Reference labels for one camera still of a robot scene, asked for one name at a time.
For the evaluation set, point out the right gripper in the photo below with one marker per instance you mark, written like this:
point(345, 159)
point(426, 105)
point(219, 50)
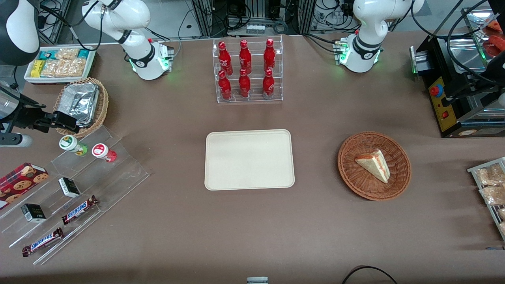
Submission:
point(28, 117)

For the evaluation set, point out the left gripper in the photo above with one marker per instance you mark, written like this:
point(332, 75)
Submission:
point(470, 86)

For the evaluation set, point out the green gum bottle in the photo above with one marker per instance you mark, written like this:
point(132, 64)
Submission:
point(69, 142)

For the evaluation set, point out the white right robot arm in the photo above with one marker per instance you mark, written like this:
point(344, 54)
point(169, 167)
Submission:
point(138, 15)

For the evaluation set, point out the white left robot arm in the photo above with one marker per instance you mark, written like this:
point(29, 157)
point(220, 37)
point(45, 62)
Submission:
point(369, 15)

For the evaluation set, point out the aluminium foil tray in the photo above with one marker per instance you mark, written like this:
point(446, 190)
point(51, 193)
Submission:
point(79, 102)

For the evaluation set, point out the red gum bottle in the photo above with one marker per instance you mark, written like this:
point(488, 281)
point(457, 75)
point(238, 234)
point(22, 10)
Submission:
point(100, 150)

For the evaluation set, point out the tray of packaged snacks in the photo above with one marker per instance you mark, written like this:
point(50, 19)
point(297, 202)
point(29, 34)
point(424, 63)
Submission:
point(475, 170)

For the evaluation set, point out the beige serving tray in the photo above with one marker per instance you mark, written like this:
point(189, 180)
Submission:
point(249, 159)

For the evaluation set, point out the black food warmer machine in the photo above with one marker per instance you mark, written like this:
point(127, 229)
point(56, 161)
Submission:
point(444, 116)

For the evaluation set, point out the yellow snack pack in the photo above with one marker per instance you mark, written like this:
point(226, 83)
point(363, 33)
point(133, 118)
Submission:
point(37, 68)

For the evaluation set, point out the clear cracker bag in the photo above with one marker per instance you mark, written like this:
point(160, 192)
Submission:
point(63, 68)
point(67, 53)

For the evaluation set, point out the red packaged food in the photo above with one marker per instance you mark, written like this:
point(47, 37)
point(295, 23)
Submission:
point(496, 27)
point(495, 45)

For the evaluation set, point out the light tan wicker basket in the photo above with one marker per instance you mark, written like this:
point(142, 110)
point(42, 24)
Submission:
point(103, 102)

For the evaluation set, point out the teal snack pack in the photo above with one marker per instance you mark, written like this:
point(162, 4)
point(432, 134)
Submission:
point(83, 53)
point(47, 54)

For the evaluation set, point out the white snack bin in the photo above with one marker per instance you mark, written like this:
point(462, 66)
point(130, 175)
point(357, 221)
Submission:
point(93, 59)

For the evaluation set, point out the red cookie box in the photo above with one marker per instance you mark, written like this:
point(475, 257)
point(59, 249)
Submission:
point(19, 181)

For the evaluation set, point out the small black box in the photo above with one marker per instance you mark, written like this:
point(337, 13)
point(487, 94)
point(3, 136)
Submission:
point(69, 187)
point(33, 213)

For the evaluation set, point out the clear snack bag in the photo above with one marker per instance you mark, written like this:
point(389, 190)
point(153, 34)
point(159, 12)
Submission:
point(501, 213)
point(493, 195)
point(489, 175)
point(502, 228)

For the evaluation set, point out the clear acrylic stepped shelf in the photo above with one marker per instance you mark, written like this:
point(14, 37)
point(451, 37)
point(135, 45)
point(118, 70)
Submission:
point(118, 175)

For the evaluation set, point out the Snickers chocolate bar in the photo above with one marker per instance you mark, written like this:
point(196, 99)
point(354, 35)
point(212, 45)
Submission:
point(79, 210)
point(42, 241)

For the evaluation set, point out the wrapped triangle sandwich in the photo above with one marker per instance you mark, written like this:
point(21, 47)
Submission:
point(375, 165)

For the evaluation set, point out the brown round wicker basket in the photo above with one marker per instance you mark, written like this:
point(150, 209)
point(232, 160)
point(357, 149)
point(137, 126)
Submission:
point(355, 181)

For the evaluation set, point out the blue tape strip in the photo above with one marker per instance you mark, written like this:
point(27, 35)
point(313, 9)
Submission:
point(496, 248)

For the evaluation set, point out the red cola bottle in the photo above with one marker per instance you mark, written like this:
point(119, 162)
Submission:
point(245, 57)
point(244, 85)
point(225, 87)
point(268, 85)
point(269, 55)
point(225, 59)

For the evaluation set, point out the clear acrylic bottle rack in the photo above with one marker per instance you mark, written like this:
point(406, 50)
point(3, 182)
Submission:
point(254, 98)

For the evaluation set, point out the white power strip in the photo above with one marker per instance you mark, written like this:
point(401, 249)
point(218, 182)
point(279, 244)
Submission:
point(255, 28)

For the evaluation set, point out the small grey device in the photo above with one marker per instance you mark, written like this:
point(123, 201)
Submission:
point(257, 280)

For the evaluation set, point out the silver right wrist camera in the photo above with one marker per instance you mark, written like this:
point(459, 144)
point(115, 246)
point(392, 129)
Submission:
point(15, 140)

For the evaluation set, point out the aluminium profile frame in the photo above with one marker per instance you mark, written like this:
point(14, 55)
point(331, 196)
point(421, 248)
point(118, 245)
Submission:
point(256, 8)

